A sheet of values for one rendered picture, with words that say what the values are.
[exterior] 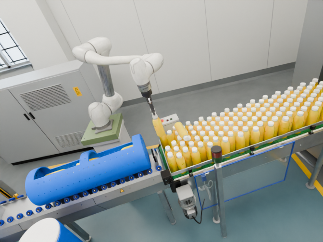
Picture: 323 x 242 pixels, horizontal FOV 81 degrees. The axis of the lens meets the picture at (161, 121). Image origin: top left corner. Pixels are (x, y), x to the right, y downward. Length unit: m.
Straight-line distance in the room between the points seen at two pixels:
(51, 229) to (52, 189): 0.25
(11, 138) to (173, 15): 3.45
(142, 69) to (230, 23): 2.97
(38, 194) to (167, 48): 3.12
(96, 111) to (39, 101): 1.53
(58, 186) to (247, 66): 3.90
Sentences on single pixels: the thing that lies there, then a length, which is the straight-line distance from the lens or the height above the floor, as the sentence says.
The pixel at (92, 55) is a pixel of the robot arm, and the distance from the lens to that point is 1.51.
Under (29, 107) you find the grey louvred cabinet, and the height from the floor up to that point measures 1.09.
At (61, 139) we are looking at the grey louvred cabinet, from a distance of 3.63.
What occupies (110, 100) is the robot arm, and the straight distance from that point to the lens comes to 1.93.
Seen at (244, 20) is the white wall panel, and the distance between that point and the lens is 4.08.
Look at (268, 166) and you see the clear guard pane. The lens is 1.78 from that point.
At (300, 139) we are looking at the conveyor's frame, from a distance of 1.83.
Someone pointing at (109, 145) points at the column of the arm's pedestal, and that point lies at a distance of 2.00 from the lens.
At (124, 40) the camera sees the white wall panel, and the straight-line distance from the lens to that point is 3.84.
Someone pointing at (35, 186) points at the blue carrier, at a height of 1.20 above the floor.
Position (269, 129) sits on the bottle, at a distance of 1.63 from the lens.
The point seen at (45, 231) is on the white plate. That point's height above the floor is 1.04.
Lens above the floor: 2.12
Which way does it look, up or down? 36 degrees down
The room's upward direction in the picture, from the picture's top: 17 degrees counter-clockwise
